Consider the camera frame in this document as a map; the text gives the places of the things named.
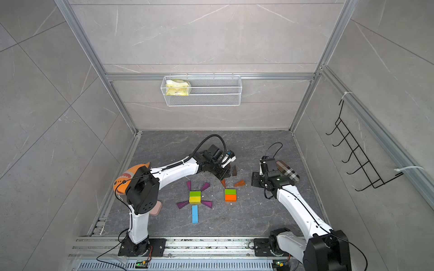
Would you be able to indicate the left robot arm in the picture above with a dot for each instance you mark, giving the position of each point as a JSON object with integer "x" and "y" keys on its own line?
{"x": 141, "y": 184}

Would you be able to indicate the yellow cloth in basket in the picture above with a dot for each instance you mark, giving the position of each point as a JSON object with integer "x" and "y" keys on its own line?
{"x": 177, "y": 87}

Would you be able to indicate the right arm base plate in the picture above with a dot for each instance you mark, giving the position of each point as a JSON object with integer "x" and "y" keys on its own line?
{"x": 263, "y": 248}

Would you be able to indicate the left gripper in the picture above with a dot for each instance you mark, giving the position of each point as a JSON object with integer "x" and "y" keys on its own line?
{"x": 226, "y": 172}

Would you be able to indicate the white wire mesh basket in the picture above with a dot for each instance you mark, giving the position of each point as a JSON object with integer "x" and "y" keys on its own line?
{"x": 206, "y": 90}

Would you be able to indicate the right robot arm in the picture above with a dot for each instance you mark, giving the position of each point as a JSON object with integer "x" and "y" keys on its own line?
{"x": 321, "y": 248}

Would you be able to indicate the purple wedge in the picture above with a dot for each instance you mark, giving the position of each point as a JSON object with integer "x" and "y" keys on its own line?
{"x": 205, "y": 186}
{"x": 181, "y": 205}
{"x": 207, "y": 203}
{"x": 189, "y": 185}

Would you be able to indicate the yellow block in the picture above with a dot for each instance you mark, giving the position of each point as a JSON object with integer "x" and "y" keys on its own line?
{"x": 194, "y": 199}

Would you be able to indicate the orange plush fish toy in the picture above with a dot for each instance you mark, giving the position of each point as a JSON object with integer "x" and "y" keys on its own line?
{"x": 122, "y": 182}

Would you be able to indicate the orange block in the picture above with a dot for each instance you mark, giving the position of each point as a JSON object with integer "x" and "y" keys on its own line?
{"x": 230, "y": 198}

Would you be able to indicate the metal front rail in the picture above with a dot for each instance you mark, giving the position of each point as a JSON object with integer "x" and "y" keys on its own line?
{"x": 181, "y": 254}

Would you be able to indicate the small orange wedge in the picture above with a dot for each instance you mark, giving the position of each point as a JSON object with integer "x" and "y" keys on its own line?
{"x": 240, "y": 183}

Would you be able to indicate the black wire hook rack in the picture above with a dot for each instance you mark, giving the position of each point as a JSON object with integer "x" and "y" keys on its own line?
{"x": 358, "y": 154}

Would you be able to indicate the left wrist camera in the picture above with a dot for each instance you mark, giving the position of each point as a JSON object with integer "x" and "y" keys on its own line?
{"x": 228, "y": 158}

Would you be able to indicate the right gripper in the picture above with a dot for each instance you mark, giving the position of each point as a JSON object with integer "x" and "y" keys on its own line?
{"x": 255, "y": 175}

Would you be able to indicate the pink rounded case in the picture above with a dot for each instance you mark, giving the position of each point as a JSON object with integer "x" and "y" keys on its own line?
{"x": 156, "y": 209}

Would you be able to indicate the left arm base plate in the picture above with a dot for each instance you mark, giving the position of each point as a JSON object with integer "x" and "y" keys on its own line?
{"x": 153, "y": 246}

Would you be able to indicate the plaid patterned pouch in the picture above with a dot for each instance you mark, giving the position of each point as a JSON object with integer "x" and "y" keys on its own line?
{"x": 287, "y": 171}

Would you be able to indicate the light blue long block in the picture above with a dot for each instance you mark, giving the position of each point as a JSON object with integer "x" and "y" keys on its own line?
{"x": 194, "y": 214}

